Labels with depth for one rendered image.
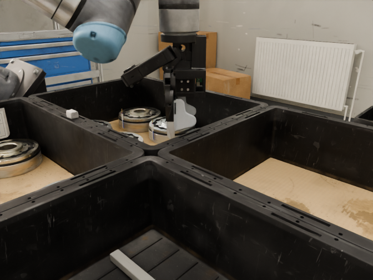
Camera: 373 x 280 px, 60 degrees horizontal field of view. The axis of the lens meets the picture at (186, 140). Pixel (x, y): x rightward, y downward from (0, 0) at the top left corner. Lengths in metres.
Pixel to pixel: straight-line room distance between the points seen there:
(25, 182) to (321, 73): 3.08
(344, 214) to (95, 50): 0.44
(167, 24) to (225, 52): 3.52
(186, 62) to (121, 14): 0.15
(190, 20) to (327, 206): 0.38
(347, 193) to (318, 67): 2.90
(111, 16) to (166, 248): 0.36
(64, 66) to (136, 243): 2.32
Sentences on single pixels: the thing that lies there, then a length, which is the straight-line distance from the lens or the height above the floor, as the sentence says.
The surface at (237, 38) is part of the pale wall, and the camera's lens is 4.00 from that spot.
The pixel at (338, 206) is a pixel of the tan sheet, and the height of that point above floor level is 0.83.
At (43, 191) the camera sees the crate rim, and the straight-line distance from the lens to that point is 0.36.
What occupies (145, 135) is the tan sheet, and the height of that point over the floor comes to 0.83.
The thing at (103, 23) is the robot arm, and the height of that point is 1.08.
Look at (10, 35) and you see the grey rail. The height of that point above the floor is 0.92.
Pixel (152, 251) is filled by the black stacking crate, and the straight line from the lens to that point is 0.41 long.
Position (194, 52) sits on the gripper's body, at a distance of 0.63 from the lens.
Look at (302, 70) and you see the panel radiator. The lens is 3.48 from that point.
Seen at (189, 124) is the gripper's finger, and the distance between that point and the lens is 0.64.
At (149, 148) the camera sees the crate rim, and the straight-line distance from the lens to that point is 0.42.
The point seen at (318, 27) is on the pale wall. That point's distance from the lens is 3.52.
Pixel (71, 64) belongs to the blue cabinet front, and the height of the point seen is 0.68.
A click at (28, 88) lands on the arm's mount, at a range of 0.84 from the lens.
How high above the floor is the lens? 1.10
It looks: 23 degrees down
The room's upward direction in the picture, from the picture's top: straight up
